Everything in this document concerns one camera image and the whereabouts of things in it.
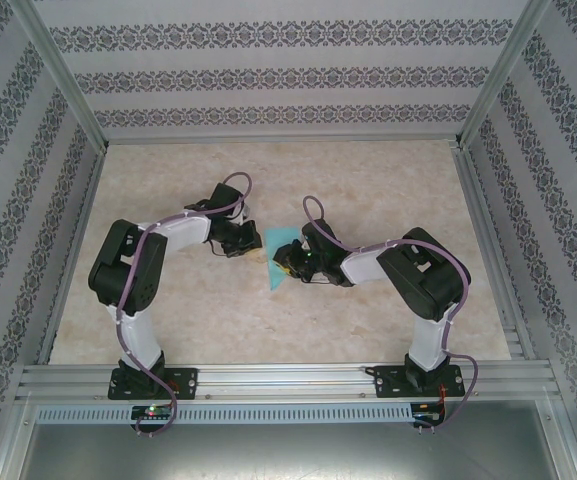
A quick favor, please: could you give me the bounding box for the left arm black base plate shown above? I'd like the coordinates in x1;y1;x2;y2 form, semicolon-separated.
107;367;200;401

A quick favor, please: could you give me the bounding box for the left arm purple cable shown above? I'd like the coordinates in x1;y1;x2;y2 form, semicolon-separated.
115;171;255;440

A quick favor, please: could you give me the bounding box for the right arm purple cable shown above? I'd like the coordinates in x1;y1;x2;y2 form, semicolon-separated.
301;195;480;436

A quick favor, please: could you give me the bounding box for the wide aluminium mounting rail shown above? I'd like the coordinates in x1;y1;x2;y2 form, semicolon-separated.
15;363;562;401

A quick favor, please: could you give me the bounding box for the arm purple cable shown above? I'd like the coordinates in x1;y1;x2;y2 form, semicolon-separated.
301;195;480;436
115;171;255;440

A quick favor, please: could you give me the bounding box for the circuit board with green light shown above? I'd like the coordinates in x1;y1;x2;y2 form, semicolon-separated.
131;405;174;420

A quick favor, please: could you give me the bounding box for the aluminium frame post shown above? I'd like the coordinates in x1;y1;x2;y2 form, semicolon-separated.
10;0;109;151
455;0;554;149

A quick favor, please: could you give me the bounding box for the teal cloth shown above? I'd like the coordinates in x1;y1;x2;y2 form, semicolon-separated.
262;226;302;291

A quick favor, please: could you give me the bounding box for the grey metal sheet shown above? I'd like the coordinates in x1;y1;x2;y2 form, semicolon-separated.
15;399;569;480

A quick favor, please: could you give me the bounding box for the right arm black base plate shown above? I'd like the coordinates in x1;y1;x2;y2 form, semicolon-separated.
365;364;467;400

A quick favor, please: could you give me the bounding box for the slotted grey cable duct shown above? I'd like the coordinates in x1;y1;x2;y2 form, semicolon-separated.
35;403;414;424

